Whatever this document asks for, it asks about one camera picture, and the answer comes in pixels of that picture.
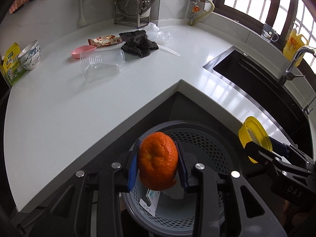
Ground orange peel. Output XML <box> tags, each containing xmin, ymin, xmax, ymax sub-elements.
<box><xmin>137</xmin><ymin>132</ymin><xmax>178</xmax><ymax>191</ymax></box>

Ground yellow plastic lid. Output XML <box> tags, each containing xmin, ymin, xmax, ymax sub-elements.
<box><xmin>238</xmin><ymin>116</ymin><xmax>273</xmax><ymax>152</ymax></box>

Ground clear plastic jar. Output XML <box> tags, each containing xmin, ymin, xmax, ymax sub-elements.
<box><xmin>79</xmin><ymin>49</ymin><xmax>125</xmax><ymax>82</ymax></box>

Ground dark grey cloth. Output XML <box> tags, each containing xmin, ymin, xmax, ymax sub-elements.
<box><xmin>119</xmin><ymin>30</ymin><xmax>159</xmax><ymax>58</ymax></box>

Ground clear plastic bag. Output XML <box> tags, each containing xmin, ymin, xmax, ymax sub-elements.
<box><xmin>143</xmin><ymin>23</ymin><xmax>171</xmax><ymax>44</ymax></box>

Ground pink plastic dish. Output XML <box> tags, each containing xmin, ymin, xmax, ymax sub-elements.
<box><xmin>70</xmin><ymin>45</ymin><xmax>96</xmax><ymax>59</ymax></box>

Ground red patterned snack wrapper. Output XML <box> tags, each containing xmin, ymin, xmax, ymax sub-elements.
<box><xmin>88</xmin><ymin>35</ymin><xmax>122</xmax><ymax>48</ymax></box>

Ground blue silicone basting brush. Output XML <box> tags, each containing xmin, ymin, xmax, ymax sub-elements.
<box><xmin>159</xmin><ymin>44</ymin><xmax>180</xmax><ymax>56</ymax></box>

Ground white paper trash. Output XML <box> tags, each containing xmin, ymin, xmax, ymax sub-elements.
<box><xmin>139</xmin><ymin>189</ymin><xmax>161</xmax><ymax>217</ymax></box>

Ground grey perforated trash bin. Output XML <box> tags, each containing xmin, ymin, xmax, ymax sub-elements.
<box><xmin>123</xmin><ymin>120</ymin><xmax>236</xmax><ymax>236</ymax></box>

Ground black kitchen sink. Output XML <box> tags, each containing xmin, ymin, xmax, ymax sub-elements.
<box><xmin>203</xmin><ymin>47</ymin><xmax>314</xmax><ymax>157</ymax></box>

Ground chrome kitchen faucet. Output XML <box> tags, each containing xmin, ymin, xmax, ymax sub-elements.
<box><xmin>278</xmin><ymin>45</ymin><xmax>316</xmax><ymax>86</ymax></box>

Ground yellow oil bottle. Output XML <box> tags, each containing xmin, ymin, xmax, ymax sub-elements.
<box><xmin>283</xmin><ymin>23</ymin><xmax>309</xmax><ymax>60</ymax></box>

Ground glass mug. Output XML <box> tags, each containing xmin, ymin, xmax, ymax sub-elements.
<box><xmin>261</xmin><ymin>23</ymin><xmax>279</xmax><ymax>42</ymax></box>

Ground gas valve with orange knob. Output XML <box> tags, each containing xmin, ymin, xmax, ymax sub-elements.
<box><xmin>189</xmin><ymin>0</ymin><xmax>208</xmax><ymax>26</ymax></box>

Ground stacked white patterned bowls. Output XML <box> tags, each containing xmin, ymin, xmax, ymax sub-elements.
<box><xmin>18</xmin><ymin>40</ymin><xmax>41</xmax><ymax>70</ymax></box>

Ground yellow green snack packet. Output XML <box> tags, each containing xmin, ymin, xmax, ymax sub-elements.
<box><xmin>1</xmin><ymin>42</ymin><xmax>26</xmax><ymax>87</ymax></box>

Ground white hanging brush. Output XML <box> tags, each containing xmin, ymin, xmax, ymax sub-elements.
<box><xmin>78</xmin><ymin>0</ymin><xmax>87</xmax><ymax>26</ymax></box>

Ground metal dish rack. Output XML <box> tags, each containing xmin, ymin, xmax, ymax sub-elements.
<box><xmin>114</xmin><ymin>0</ymin><xmax>150</xmax><ymax>29</ymax></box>

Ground yellow gas hose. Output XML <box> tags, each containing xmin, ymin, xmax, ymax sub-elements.
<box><xmin>188</xmin><ymin>0</ymin><xmax>215</xmax><ymax>26</ymax></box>

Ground window frame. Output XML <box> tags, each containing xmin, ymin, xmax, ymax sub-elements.
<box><xmin>212</xmin><ymin>0</ymin><xmax>316</xmax><ymax>74</ymax></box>

